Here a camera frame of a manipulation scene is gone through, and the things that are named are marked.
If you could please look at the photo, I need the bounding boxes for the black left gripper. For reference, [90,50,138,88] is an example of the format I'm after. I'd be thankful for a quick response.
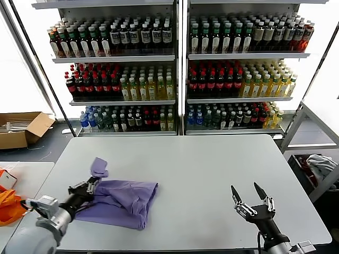
[59,176,103,215]

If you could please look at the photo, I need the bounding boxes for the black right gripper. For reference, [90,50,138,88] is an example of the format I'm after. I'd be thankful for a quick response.
[230,182,291,246]

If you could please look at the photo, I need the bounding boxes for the purple t-shirt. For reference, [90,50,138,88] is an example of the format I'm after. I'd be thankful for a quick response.
[75,157,159,231]

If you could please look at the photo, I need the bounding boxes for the black storage bin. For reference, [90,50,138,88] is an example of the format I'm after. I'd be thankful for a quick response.
[287,153,339,196]

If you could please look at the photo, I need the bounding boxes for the grey metal shelf board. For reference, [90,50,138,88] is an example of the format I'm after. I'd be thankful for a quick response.
[189,0,329,5]
[31,0,176,10]
[186,52,311,60]
[186,96,294,104]
[78,130,177,138]
[52,55,177,64]
[69,99,177,106]
[184,128,283,135]

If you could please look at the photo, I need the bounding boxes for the red garment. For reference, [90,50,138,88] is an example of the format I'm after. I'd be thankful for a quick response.
[298,156,318,187]

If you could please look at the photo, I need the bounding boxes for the green clear bottle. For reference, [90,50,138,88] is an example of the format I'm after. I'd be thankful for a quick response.
[204,110,213,130]
[212,110,221,130]
[96,113,106,132]

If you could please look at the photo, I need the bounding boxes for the cola bottle red cap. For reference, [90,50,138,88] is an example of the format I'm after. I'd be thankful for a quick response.
[225,70,235,96]
[144,111,153,132]
[111,74,122,98]
[189,71,199,96]
[151,111,160,132]
[198,71,208,96]
[84,74,95,98]
[258,108,267,129]
[207,71,217,96]
[251,108,260,129]
[234,70,244,96]
[93,74,104,98]
[102,74,113,98]
[216,70,226,96]
[66,75,77,98]
[75,75,86,98]

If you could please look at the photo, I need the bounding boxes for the grey white crumpled garment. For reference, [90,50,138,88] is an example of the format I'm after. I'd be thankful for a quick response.
[306,154,338,180]

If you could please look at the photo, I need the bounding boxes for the small white orange box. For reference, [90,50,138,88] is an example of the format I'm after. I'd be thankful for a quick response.
[0,166,19,189]

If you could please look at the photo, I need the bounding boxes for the orange cloth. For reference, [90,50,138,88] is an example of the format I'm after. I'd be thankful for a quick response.
[0,184,30,227]

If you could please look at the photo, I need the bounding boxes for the open cardboard box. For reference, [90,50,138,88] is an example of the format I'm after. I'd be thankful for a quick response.
[0,111,56,150]

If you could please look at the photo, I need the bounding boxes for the white packing sheets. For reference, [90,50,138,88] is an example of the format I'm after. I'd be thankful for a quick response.
[0,120,29,132]

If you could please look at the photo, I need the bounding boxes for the thin dark diagonal pole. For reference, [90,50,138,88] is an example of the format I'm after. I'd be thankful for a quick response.
[284,22,339,133]

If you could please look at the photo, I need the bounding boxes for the dark tea bottle green label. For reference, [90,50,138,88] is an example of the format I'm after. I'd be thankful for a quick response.
[211,22,222,52]
[233,22,244,52]
[243,22,254,52]
[201,22,211,52]
[78,25,91,57]
[57,27,70,58]
[222,22,233,52]
[89,25,102,57]
[99,24,112,57]
[190,22,200,52]
[67,26,80,58]

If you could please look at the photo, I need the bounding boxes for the reddish tea bottle white cap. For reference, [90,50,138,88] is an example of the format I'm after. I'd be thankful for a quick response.
[48,28,61,58]

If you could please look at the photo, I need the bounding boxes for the dark drink bottle white label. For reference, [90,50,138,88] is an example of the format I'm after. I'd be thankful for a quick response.
[274,21,286,52]
[162,22,173,55]
[292,21,307,52]
[284,21,297,52]
[120,23,131,55]
[151,23,162,55]
[110,24,121,55]
[130,23,141,55]
[141,23,152,55]

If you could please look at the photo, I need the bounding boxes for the dark drink bottle beige label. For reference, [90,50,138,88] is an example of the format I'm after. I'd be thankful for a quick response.
[253,21,265,52]
[263,21,276,52]

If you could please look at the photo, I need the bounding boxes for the red drink bottle white cap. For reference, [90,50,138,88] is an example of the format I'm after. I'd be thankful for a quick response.
[303,23,316,52]

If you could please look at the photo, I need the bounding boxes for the grey metal shelf unit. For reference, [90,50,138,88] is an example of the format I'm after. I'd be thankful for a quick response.
[31,0,184,138]
[183,0,329,136]

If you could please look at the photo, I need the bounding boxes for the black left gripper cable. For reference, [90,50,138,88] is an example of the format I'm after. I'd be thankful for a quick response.
[76,202,95,212]

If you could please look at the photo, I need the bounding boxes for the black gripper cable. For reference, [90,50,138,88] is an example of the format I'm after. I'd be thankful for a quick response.
[76,202,95,212]
[255,230,263,254]

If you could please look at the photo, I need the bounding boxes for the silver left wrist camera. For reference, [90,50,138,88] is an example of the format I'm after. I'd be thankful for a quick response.
[20,195,59,220]

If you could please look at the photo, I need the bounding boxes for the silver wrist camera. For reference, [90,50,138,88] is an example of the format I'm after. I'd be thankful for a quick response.
[290,240,316,254]
[20,195,59,220]

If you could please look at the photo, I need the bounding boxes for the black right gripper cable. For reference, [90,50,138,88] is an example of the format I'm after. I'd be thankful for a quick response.
[255,230,263,254]

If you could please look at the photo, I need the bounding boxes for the black diagonal frame pole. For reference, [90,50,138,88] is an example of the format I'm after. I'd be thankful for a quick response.
[9,0,76,138]

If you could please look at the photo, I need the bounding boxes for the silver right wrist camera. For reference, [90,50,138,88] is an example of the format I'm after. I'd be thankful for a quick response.
[290,240,316,254]

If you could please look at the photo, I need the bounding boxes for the grey metal frame table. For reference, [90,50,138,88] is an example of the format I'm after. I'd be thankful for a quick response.
[280,99,339,203]

